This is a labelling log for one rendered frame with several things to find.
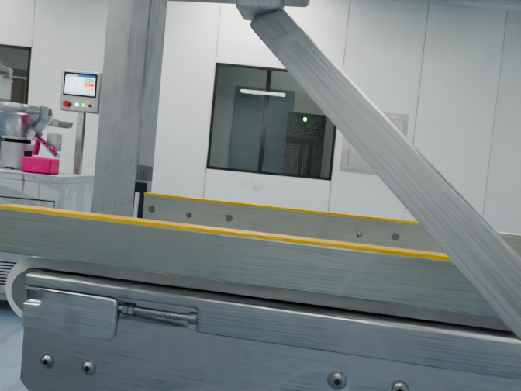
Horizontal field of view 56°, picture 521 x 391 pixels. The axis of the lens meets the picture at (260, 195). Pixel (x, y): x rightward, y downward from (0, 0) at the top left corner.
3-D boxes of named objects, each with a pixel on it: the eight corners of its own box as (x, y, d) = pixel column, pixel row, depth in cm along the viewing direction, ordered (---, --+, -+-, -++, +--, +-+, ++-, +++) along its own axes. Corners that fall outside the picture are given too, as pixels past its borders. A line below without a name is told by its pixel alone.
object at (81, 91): (53, 172, 298) (60, 67, 294) (60, 172, 308) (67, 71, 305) (91, 175, 298) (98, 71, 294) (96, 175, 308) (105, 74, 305)
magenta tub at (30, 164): (20, 171, 263) (21, 156, 263) (31, 171, 275) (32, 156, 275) (50, 174, 263) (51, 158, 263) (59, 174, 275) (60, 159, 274)
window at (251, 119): (206, 168, 543) (215, 62, 537) (206, 168, 544) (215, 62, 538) (331, 180, 542) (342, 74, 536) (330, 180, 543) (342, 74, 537)
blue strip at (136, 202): (122, 333, 64) (134, 181, 63) (123, 332, 65) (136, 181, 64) (132, 335, 64) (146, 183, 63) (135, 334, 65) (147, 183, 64)
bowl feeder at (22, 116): (-32, 165, 276) (-28, 98, 274) (2, 166, 312) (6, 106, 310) (54, 174, 276) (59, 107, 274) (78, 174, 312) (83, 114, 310)
